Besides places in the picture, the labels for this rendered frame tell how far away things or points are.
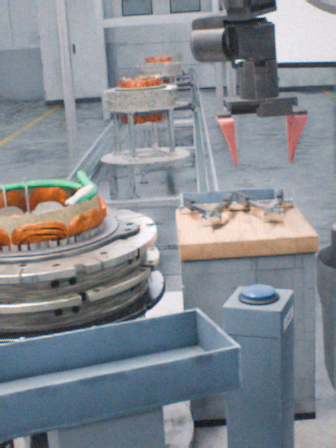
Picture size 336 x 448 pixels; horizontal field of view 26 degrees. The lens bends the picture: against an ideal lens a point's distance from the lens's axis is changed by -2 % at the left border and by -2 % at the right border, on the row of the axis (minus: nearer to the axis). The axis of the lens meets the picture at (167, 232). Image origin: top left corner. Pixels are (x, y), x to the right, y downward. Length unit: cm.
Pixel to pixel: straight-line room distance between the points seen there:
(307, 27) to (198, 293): 101
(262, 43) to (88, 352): 52
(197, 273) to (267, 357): 20
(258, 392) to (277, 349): 6
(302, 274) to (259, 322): 19
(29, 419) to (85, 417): 5
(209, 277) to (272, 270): 9
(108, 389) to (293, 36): 137
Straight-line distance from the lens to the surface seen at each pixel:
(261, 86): 106
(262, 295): 87
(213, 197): 130
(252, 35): 106
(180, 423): 109
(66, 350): 75
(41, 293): 86
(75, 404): 66
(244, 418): 92
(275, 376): 89
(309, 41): 188
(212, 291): 103
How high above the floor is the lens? 135
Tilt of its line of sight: 16 degrees down
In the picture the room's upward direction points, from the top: 4 degrees counter-clockwise
